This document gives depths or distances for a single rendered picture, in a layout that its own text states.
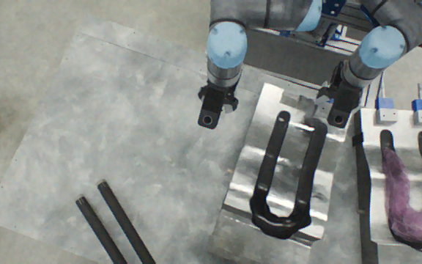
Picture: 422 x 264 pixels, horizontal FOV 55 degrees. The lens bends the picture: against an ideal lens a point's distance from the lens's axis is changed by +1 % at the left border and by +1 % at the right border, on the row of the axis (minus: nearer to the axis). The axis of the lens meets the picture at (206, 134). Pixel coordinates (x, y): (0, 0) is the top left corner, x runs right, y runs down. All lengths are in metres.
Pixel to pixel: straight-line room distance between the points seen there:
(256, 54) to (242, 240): 1.09
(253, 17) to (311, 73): 1.19
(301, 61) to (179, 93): 0.90
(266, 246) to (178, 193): 0.29
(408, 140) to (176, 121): 0.68
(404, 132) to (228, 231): 0.59
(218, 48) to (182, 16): 1.56
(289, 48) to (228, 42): 1.28
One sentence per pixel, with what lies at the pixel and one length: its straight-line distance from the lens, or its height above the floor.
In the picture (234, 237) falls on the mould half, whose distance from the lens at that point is 1.13.
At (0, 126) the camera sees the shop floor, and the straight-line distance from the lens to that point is 2.29.
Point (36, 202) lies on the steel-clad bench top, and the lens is 1.28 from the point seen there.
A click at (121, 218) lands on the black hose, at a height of 0.86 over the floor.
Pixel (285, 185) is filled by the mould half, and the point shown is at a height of 0.91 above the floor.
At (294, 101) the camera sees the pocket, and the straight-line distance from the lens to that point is 1.22.
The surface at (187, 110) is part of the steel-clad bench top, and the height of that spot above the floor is 0.80.
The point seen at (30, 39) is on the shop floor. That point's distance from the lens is 2.42.
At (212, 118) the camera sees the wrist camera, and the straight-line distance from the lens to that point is 0.94.
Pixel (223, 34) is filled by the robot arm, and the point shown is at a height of 1.30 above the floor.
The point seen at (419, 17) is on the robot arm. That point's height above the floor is 1.24.
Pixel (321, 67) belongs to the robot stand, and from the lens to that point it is 2.03.
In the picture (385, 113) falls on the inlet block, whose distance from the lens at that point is 1.27.
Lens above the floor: 1.98
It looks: 75 degrees down
